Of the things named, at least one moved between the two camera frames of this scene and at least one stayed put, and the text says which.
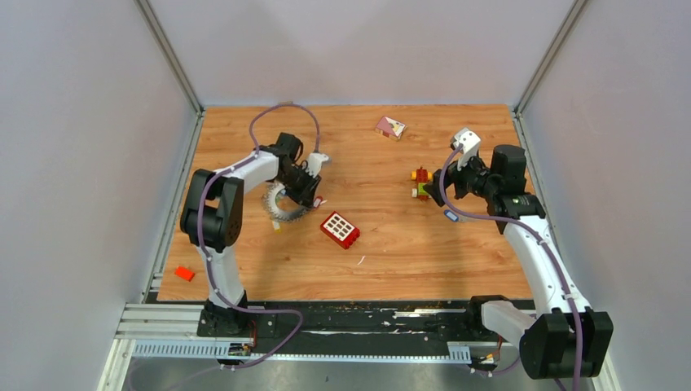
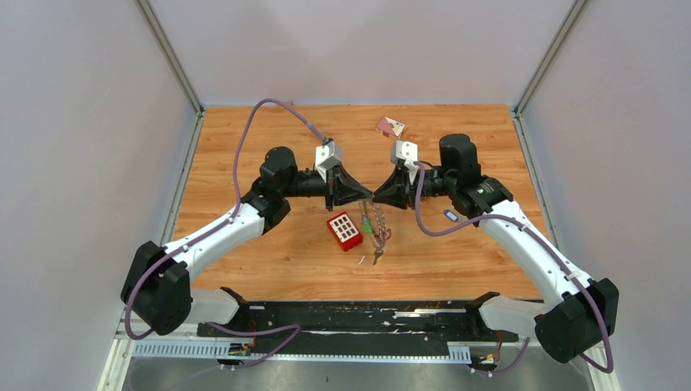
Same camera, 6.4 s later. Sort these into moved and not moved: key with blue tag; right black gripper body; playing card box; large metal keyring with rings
Moved: large metal keyring with rings; right black gripper body
Not moved: playing card box; key with blue tag
